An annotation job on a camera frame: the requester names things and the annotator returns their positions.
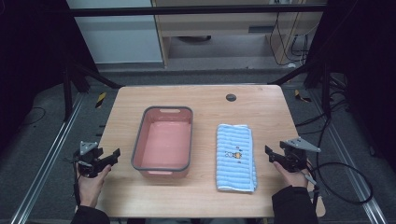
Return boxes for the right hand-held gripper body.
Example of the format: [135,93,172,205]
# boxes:
[278,137,322,174]

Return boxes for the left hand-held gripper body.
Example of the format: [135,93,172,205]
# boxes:
[73,140,108,179]

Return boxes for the blue striped towel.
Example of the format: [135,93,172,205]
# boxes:
[215,123,259,193]

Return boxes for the pink basin with grey rim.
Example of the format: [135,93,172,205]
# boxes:
[130,105,194,179]

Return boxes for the person's right hand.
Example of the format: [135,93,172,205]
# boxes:
[273,161,313,189]

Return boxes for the person's left hand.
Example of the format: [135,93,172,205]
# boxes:
[77,163,113,208]

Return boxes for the yellow black tape strip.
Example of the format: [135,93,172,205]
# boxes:
[94,91,107,109]
[293,89,313,104]

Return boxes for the black curtain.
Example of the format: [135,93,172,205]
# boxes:
[306,0,396,172]
[0,0,100,150]

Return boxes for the white cabinet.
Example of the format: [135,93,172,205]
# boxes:
[65,0,165,65]

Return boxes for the light wooden desk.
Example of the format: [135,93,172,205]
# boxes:
[151,0,329,68]

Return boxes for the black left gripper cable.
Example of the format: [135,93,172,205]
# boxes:
[72,157,82,207]

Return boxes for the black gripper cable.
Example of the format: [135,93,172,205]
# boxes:
[72,157,82,207]
[300,116,375,206]

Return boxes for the aluminium floor rail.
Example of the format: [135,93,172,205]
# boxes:
[9,92,86,224]
[309,90,389,224]

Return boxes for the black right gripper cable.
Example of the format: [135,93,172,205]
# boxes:
[300,116,375,206]

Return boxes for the black floor cables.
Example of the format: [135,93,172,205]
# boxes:
[293,73,356,136]

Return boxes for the black hanging cables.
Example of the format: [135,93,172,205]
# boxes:
[268,11,311,68]

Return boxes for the black metal frame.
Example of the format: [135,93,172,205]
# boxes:
[62,3,332,123]

